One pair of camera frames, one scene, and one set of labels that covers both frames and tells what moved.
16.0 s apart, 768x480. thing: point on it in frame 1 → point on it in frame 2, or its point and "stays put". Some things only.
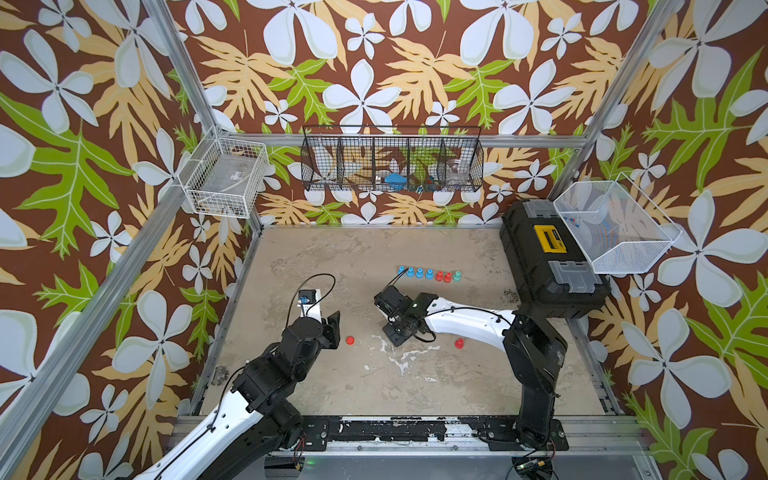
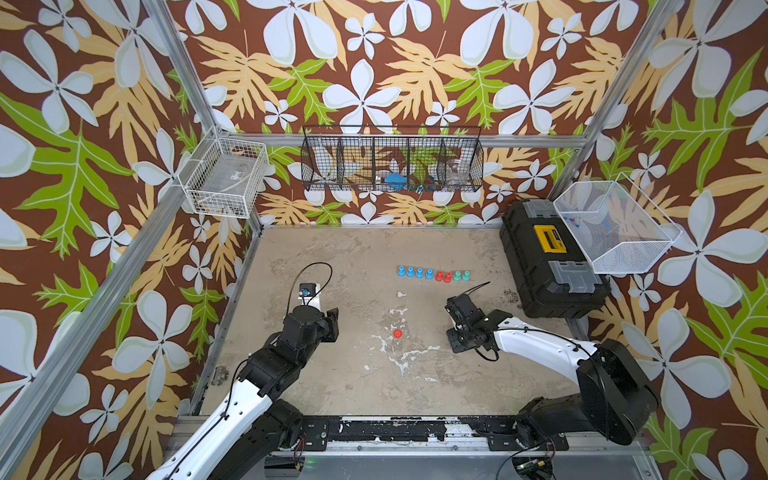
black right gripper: (391, 337) → (450, 332)
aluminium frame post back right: (665, 15) stays put
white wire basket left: (225, 175) stays put
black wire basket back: (396, 159) stays put
